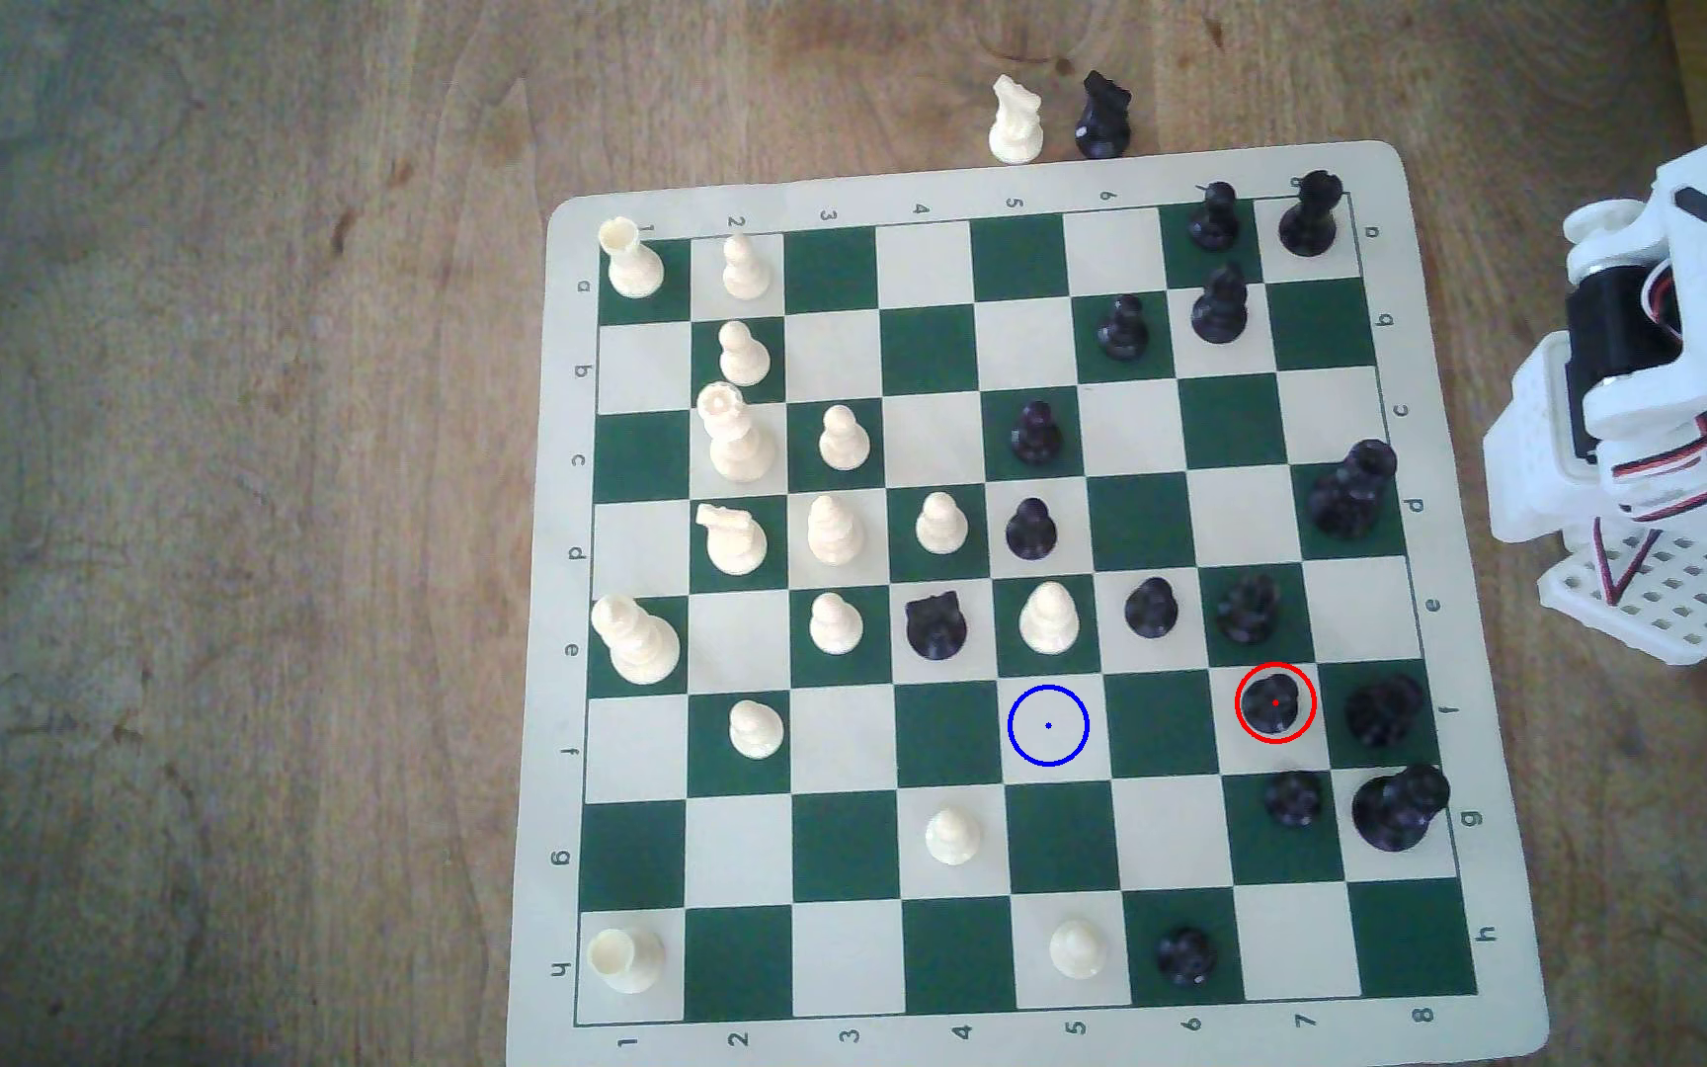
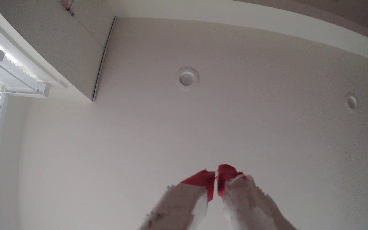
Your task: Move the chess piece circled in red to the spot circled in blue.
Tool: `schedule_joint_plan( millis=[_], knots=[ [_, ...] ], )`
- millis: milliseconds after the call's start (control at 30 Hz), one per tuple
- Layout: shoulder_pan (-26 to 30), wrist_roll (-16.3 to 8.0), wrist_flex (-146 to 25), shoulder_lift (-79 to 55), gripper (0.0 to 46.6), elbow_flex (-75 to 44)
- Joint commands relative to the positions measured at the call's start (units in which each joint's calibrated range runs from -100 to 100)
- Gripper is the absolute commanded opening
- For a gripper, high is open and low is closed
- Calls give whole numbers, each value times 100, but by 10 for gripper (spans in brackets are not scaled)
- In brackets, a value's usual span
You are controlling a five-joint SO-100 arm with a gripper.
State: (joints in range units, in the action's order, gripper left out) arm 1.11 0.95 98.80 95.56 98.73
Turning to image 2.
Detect red wires with connector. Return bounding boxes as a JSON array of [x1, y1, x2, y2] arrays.
[[61, 0, 75, 17]]

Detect grey ceiling soffit panel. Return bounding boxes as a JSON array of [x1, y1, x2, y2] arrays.
[[0, 0, 117, 102]]

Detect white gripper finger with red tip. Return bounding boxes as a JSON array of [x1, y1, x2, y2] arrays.
[[139, 169, 216, 230], [217, 164, 298, 230]]

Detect white raised window blind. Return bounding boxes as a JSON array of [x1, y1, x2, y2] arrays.
[[0, 28, 51, 98]]

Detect round recessed ceiling light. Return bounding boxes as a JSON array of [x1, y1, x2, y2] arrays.
[[345, 93, 359, 112], [177, 67, 200, 91]]

